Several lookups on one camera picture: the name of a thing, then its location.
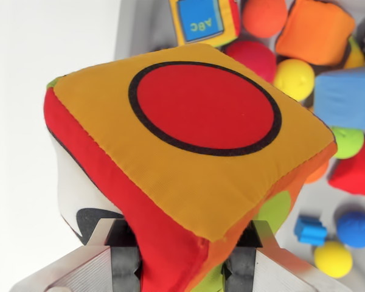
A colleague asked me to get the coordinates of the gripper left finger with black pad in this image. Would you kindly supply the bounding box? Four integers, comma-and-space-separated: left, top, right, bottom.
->
9, 217, 144, 292

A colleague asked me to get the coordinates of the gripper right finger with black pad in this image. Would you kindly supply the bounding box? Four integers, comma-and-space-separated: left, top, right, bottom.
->
223, 219, 353, 292

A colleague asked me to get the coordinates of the large fabric cube number six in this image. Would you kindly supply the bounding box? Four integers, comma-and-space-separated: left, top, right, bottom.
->
42, 42, 338, 292

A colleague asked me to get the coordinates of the grey plastic bin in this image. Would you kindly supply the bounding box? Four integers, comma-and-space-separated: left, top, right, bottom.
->
114, 0, 365, 292

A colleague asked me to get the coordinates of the small blue foam block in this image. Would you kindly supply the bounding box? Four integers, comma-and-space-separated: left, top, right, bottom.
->
293, 214, 329, 246

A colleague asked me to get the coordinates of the smooth yellow ball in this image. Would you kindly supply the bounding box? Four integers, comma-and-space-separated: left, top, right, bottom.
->
313, 241, 353, 279
273, 58, 316, 103

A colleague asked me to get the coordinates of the smooth blue ball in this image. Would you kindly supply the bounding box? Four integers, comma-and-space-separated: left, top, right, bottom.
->
335, 210, 365, 249

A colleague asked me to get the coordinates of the smooth orange ball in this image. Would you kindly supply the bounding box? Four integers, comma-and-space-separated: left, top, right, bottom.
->
241, 0, 289, 40
304, 157, 330, 185

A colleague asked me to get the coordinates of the red soft block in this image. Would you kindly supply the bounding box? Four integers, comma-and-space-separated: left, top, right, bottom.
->
327, 136, 365, 196

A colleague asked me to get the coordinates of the smooth green ball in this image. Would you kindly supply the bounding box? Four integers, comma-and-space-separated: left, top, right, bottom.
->
330, 126, 365, 160

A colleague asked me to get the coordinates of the light blue soft block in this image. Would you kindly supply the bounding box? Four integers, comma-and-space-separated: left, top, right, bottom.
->
314, 64, 365, 129

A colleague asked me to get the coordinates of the dark red ball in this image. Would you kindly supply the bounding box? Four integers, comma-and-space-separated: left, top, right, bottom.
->
224, 40, 277, 83

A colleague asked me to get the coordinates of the yellow soft toy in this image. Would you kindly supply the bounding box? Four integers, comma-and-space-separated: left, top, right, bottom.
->
342, 35, 365, 70

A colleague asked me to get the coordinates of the orange soft cube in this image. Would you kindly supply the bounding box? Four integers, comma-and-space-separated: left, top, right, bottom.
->
274, 0, 356, 67

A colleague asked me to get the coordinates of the yellow fabric cube ABC book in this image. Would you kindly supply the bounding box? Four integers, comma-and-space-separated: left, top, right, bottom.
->
168, 0, 242, 49

